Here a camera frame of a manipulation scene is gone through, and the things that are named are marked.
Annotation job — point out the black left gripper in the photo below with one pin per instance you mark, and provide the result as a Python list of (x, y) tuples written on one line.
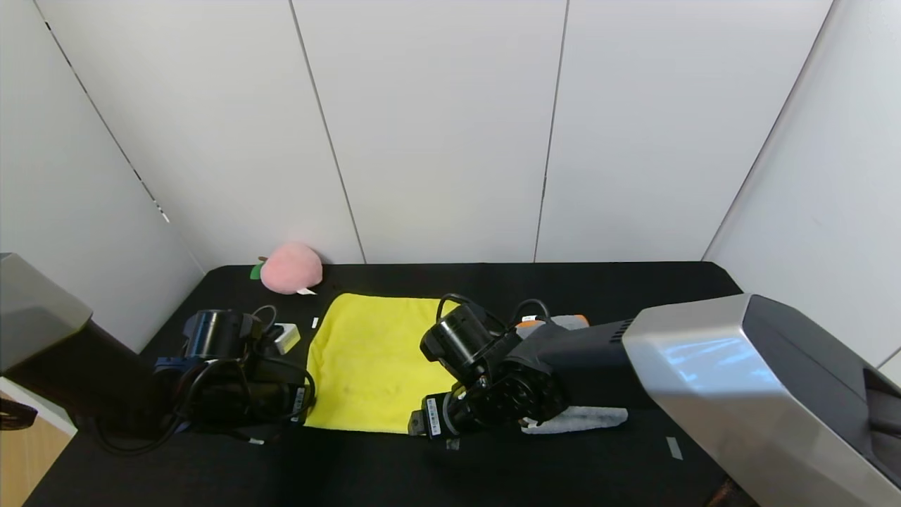
[(301, 403)]

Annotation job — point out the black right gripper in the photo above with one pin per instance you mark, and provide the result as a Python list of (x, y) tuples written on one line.
[(432, 416)]

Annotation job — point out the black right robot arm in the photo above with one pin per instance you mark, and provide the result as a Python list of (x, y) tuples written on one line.
[(704, 380)]

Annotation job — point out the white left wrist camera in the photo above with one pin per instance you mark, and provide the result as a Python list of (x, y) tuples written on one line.
[(287, 338)]

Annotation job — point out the grey towel with orange marks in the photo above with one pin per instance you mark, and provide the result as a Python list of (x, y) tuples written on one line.
[(584, 418)]

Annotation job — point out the yellow microfibre towel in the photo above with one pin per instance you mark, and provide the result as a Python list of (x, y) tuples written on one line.
[(366, 366)]

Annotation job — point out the white baseboard strip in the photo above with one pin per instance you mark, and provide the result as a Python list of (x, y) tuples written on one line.
[(49, 420)]

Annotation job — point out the pink plush peach toy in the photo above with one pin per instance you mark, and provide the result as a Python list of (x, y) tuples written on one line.
[(292, 267)]

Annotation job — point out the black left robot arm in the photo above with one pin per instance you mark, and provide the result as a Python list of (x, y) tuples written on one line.
[(70, 373)]

